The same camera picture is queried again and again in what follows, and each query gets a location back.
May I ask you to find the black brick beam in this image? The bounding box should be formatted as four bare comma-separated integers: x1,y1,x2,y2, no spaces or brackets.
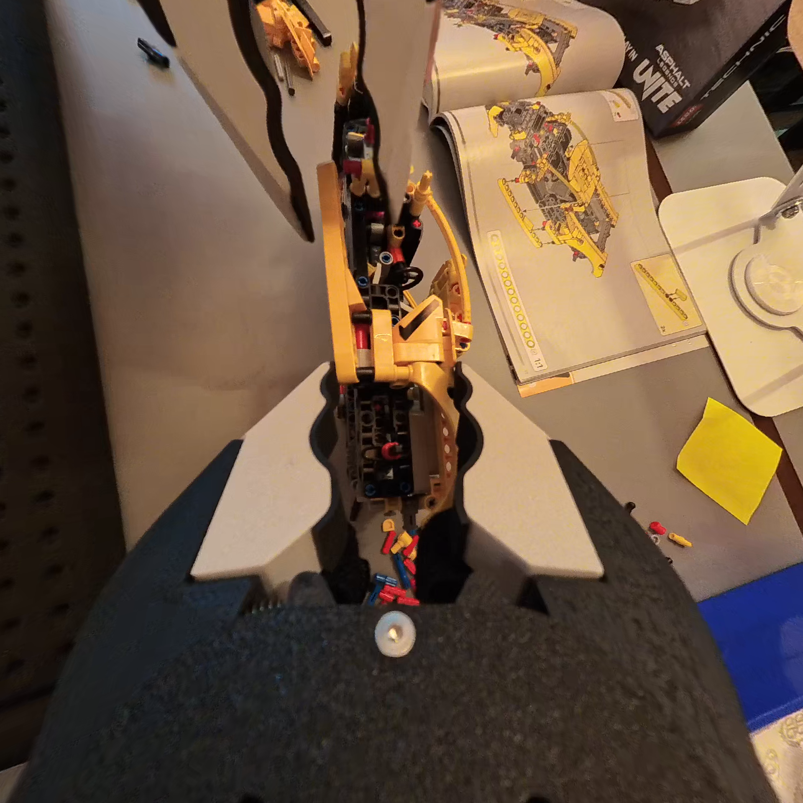
295,0,333,48

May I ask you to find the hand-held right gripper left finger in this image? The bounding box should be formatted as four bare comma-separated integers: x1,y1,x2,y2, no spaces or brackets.
190,361,371,606

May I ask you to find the large pile of brick pins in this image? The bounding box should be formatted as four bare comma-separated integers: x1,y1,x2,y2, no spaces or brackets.
366,516,421,606

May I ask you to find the dark toy set box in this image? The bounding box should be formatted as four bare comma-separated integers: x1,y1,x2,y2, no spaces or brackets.
590,0,803,139

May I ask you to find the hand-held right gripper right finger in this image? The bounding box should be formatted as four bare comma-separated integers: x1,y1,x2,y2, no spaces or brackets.
414,363,606,606

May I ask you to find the pile of yellow brick parts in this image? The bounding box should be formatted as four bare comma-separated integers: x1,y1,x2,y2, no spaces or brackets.
257,0,322,79

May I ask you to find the blue plastic bin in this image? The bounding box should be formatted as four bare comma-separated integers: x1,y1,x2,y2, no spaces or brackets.
696,580,803,731

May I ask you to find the white stand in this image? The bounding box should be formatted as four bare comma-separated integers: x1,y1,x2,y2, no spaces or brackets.
657,163,803,418

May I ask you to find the grey desk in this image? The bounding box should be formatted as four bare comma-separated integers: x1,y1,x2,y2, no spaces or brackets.
44,0,803,628

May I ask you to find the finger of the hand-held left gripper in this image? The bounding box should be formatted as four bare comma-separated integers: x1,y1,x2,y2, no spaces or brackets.
354,0,443,227
160,0,316,243

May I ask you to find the small group of brick pins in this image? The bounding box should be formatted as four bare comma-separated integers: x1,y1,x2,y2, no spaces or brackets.
626,501,694,565

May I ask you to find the open instruction booklet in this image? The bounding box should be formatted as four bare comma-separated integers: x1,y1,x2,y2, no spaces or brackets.
423,0,710,397

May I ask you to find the black perforated chair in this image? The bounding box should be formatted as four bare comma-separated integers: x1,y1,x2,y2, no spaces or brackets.
0,0,126,766

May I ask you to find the yellow brick car model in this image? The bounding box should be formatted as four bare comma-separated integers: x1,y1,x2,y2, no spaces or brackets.
315,44,474,524

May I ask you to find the yellow sticky note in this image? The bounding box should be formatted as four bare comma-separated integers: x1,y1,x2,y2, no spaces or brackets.
676,396,784,526

